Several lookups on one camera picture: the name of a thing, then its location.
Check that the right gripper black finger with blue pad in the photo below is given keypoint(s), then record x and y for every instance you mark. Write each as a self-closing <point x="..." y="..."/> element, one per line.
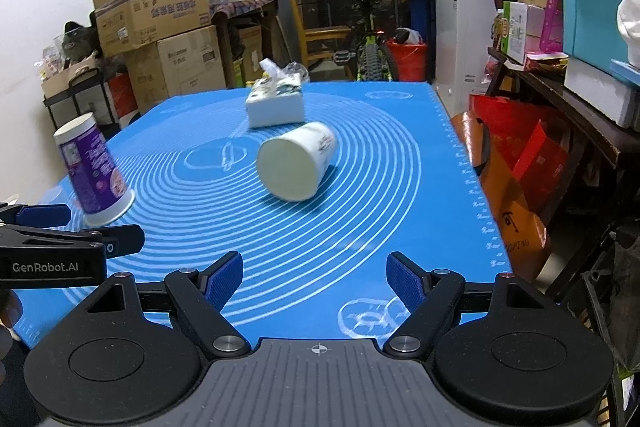
<point x="196" y="300"/>
<point x="432" y="299"/>

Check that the white tissue pack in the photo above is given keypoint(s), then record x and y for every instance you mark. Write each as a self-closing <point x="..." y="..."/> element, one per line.
<point x="276" y="98"/>

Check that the lower cardboard box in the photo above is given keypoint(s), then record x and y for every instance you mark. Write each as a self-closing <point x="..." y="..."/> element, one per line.
<point x="183" y="64"/>

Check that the white chest freezer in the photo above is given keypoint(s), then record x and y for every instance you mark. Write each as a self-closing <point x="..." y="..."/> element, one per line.
<point x="463" y="34"/>

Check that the green white carton box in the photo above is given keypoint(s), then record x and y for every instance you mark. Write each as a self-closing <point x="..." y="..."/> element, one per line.
<point x="514" y="30"/>

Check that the large open cardboard box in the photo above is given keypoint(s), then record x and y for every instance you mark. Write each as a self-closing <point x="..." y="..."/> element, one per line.
<point x="127" y="25"/>

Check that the red plastic bucket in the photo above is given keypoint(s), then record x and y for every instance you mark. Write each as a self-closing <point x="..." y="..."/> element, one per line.
<point x="410" y="60"/>

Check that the white paper cup lying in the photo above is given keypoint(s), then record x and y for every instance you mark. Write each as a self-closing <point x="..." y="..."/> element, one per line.
<point x="292" y="165"/>

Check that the purple white paper cup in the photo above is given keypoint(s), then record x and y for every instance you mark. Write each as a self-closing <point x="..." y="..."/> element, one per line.
<point x="104" y="195"/>

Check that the black metal rack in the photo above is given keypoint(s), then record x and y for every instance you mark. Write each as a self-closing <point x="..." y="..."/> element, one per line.
<point x="87" y="93"/>

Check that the person's hand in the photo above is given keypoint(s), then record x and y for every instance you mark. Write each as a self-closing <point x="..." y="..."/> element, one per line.
<point x="11" y="312"/>

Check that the teal plastic storage bin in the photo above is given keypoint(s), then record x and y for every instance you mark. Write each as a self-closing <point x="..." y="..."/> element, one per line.
<point x="597" y="6"/>

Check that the black bicycle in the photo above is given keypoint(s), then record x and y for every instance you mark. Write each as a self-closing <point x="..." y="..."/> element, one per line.
<point x="360" y="46"/>

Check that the dark wooden side shelf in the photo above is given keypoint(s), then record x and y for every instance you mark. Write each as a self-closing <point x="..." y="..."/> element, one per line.
<point x="594" y="138"/>

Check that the white styrofoam box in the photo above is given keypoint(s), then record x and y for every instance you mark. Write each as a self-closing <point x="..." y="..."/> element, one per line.
<point x="615" y="99"/>

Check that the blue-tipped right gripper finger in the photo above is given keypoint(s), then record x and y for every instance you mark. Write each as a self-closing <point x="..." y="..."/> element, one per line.
<point x="35" y="216"/>
<point x="122" y="241"/>

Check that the blue silicone baking mat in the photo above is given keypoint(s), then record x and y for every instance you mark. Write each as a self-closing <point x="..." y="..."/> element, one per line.
<point x="399" y="181"/>

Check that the red gift bag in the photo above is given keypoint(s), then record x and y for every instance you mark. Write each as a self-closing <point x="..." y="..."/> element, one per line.
<point x="534" y="140"/>

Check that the orange paper bag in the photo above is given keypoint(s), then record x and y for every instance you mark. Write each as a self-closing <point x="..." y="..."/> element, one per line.
<point x="523" y="233"/>

